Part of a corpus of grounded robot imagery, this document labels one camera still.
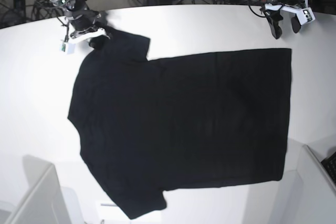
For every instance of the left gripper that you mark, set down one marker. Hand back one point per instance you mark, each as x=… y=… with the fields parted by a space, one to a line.
x=273 y=15

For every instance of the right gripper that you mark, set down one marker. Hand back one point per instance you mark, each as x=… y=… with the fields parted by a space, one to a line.
x=88 y=25

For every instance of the black T-shirt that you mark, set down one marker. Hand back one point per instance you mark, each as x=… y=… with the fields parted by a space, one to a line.
x=207 y=120

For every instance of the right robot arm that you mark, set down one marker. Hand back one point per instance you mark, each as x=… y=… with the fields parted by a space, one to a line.
x=70 y=5

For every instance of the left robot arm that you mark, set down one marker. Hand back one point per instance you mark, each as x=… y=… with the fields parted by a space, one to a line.
x=302 y=14

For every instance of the black keyboard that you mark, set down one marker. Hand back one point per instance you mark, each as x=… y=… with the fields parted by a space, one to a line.
x=329 y=166

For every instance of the white partition panel left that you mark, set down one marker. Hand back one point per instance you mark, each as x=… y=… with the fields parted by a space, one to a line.
x=31 y=193

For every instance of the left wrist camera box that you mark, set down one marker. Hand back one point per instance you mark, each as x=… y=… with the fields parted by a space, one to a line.
x=306 y=16

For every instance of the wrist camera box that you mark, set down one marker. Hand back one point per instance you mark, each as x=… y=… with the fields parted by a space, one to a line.
x=67 y=48
x=306 y=16

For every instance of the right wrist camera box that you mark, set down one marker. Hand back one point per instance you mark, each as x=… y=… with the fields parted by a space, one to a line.
x=67 y=48

